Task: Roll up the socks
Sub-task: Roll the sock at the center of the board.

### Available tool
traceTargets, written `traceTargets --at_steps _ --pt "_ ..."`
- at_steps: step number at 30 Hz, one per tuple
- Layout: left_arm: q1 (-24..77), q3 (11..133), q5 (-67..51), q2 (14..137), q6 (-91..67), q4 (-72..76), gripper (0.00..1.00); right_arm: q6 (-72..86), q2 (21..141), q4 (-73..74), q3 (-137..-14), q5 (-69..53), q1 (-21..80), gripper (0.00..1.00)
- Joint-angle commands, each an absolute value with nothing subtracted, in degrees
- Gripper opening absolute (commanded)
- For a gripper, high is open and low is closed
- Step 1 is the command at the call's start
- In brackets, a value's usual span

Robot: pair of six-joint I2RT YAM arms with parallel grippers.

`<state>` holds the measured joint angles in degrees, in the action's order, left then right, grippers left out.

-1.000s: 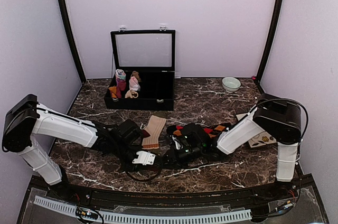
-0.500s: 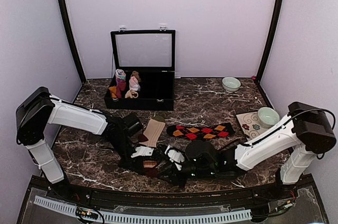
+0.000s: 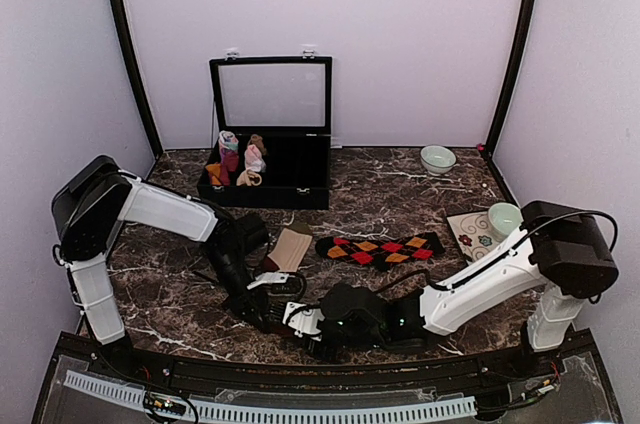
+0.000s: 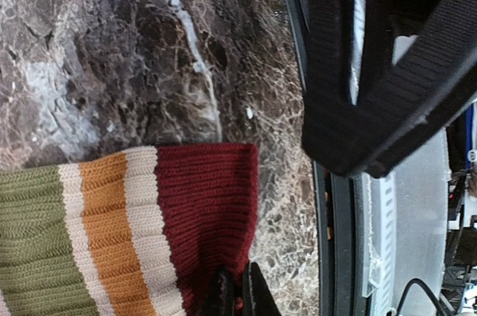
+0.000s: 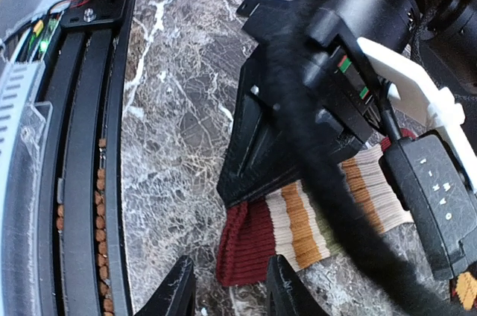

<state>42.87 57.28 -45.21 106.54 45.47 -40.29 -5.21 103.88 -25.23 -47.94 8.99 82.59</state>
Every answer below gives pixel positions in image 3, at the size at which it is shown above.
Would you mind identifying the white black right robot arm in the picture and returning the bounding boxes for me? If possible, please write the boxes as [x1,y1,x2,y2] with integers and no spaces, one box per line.
[301,201,619,378]

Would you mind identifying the beige rolled sock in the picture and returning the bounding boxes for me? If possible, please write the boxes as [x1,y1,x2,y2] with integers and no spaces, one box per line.
[236,169,262,187]

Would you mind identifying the black left frame post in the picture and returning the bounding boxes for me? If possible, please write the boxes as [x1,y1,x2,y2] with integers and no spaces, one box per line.
[109,0,164,158]

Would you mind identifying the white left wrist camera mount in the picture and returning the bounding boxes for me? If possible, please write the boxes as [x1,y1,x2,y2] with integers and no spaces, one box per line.
[246,272,290,290]

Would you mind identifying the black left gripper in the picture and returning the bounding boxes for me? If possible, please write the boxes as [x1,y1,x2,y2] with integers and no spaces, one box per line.
[204,246,271,332]

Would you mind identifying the white slotted cable duct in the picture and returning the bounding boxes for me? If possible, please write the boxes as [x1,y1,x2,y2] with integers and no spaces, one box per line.
[62,369,478,424]

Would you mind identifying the black argyle orange red sock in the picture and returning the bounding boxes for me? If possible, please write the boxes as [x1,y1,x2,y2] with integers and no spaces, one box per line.
[315,232,445,271]

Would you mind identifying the pale green bowl on plate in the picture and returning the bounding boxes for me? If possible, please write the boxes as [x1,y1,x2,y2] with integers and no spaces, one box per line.
[487,202,523,241]

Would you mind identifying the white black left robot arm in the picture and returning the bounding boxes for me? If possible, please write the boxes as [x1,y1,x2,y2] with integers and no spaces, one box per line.
[51,155,268,380]

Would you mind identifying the black box with glass lid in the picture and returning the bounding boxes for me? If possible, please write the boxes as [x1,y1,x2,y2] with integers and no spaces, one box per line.
[197,56,333,210]

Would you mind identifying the black frame post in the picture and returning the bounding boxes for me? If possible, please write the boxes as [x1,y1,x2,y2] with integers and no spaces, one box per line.
[484,0,535,160]
[109,0,164,158]

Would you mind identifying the small circuit board right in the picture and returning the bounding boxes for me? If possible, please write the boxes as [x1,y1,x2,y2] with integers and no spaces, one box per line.
[522,379,559,400]

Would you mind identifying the striped beige maroon sock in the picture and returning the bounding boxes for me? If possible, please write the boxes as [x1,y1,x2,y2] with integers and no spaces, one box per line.
[261,222,313,273]

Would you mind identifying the pink white rolled sock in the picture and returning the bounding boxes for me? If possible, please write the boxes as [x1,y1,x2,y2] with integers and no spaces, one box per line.
[244,144,266,173]

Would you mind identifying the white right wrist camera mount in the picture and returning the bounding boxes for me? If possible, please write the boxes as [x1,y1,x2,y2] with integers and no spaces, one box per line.
[282,302,325,342]

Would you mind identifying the black right frame post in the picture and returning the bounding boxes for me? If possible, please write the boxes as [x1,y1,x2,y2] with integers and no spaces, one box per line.
[484,0,535,160]

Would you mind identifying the magenta rolled sock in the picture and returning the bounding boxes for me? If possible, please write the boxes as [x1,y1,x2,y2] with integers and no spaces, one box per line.
[219,149,239,186]

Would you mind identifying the orange rolled sock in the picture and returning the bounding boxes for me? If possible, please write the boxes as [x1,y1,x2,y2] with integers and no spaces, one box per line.
[205,163,223,187]

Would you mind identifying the brown rolled sock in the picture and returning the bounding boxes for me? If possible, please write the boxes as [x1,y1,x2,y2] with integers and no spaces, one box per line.
[249,134,268,156]

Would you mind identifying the small circuit board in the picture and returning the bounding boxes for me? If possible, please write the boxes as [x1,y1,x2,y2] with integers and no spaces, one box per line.
[142,393,187,418]
[522,379,559,400]

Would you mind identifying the multicolour rolled sock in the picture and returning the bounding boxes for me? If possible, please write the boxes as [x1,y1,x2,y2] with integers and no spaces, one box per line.
[218,130,239,153]

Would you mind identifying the square floral plate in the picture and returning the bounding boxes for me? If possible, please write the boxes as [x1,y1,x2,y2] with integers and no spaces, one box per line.
[446,209,505,264]

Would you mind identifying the small circuit board left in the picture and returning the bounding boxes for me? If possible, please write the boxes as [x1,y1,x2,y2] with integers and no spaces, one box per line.
[142,393,187,418]

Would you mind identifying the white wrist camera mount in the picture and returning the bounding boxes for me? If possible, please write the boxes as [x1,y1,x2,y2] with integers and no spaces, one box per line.
[282,302,325,342]
[246,272,290,290]

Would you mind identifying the pale green bowl at back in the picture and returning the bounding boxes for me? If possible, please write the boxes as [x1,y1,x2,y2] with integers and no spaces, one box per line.
[420,145,457,176]

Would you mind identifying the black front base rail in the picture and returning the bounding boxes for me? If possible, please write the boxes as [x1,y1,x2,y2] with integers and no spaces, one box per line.
[59,333,566,395]

